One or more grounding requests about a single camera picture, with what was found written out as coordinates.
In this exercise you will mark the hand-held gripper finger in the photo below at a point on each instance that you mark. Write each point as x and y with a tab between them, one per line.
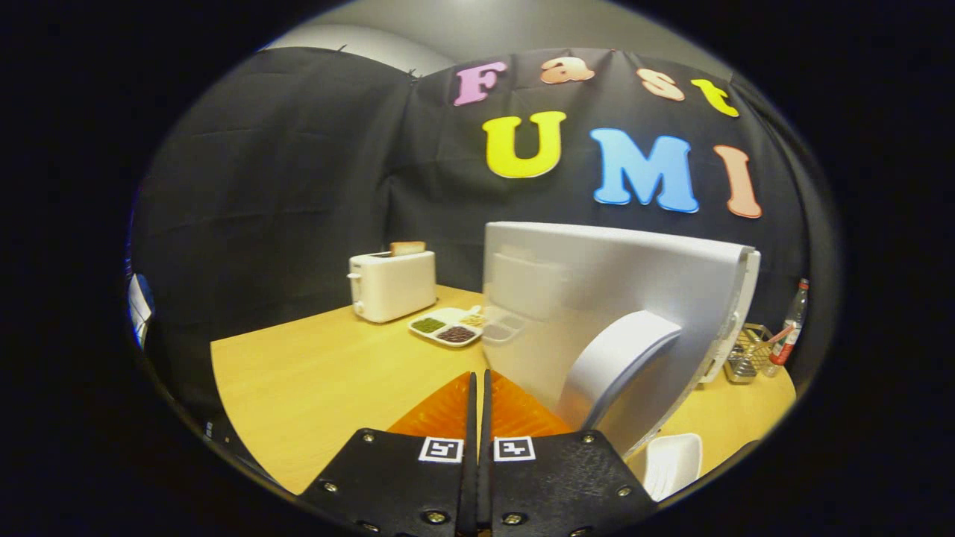
471	447
486	447

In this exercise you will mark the white toaster oven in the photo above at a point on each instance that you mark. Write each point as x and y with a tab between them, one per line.
597	276

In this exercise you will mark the white bread toaster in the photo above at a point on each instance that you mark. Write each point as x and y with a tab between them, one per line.
392	287

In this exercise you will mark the white divided dish with beans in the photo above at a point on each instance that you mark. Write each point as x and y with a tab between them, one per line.
448	328

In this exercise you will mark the small white ribbed dish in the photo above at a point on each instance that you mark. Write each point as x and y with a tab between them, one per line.
675	462

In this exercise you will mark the toast slice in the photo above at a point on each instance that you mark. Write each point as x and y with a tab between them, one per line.
407	248

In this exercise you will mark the red striped straw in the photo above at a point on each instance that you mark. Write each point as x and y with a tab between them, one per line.
776	337

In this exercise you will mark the clear plastic water bottle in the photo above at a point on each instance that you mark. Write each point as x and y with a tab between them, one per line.
791	328

